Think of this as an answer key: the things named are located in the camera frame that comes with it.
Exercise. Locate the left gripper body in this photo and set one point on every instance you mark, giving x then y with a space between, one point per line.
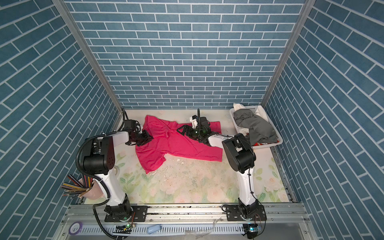
137 137

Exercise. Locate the white slotted cable duct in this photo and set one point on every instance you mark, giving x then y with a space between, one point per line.
165 230

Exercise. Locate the left green circuit board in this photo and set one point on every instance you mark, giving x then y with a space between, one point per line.
123 229

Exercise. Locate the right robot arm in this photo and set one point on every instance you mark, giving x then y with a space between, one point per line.
241 157

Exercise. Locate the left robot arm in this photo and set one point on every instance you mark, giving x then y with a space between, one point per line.
96 159

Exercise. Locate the grey t shirt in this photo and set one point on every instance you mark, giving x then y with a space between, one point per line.
260 130

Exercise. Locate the aluminium mounting rail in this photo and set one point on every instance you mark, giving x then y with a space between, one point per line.
193 214

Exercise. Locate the bundle of coloured pencils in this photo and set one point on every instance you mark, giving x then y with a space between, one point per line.
77 188

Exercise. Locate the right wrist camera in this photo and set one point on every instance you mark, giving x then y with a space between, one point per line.
195 121

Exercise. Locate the right green circuit board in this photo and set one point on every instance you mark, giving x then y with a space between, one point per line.
251 231

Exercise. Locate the green circuit board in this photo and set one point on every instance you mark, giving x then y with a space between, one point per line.
123 229
251 231

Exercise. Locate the white plastic laundry basket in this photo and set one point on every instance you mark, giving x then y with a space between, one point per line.
280 139

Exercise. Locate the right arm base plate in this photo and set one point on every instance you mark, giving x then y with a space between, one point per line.
234 214

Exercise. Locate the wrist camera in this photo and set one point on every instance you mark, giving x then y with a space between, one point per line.
131 126
195 121

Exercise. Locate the red t shirt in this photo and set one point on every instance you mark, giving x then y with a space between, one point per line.
260 144

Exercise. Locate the purple tape roll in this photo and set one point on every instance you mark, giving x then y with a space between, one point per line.
75 228

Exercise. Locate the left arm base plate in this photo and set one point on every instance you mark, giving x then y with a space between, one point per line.
132 213

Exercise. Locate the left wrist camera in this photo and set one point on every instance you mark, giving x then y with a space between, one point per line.
131 126

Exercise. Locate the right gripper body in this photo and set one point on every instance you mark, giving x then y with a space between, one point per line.
195 134

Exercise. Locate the pink t shirt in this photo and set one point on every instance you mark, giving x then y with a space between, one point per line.
166 140

